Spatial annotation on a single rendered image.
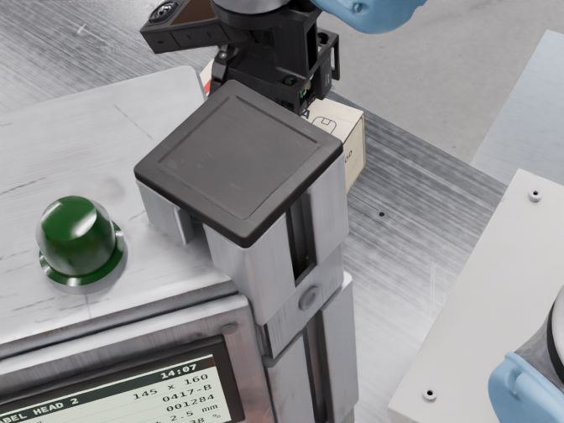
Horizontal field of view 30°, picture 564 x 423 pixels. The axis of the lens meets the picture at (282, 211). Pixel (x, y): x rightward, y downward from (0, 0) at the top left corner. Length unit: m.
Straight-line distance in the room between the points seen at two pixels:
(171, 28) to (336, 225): 0.55
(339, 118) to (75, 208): 0.65
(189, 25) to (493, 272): 0.34
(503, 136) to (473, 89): 1.18
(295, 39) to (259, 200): 0.50
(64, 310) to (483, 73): 2.12
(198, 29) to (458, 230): 0.40
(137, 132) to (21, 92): 0.96
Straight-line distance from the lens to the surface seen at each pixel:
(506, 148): 1.18
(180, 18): 0.86
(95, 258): 0.31
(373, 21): 0.65
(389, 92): 2.36
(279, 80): 0.82
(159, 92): 0.36
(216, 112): 0.32
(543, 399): 0.63
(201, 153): 0.31
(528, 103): 1.22
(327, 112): 0.95
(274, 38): 0.82
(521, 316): 0.92
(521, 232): 0.97
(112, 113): 0.36
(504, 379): 0.66
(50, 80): 1.31
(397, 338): 1.04
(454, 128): 2.29
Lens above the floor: 1.73
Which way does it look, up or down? 53 degrees down
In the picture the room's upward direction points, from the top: 8 degrees counter-clockwise
